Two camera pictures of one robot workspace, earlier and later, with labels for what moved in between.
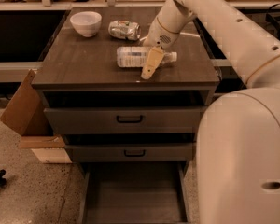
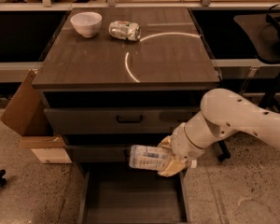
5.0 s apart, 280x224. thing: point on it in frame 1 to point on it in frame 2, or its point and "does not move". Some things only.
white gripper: x=159 y=36 to x=181 y=147
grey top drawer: x=124 y=120 does not move
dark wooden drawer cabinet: x=134 y=137 does not move
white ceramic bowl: x=86 y=22 does not move
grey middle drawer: x=162 y=152 does not move
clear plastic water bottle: x=134 y=56 to x=147 y=157
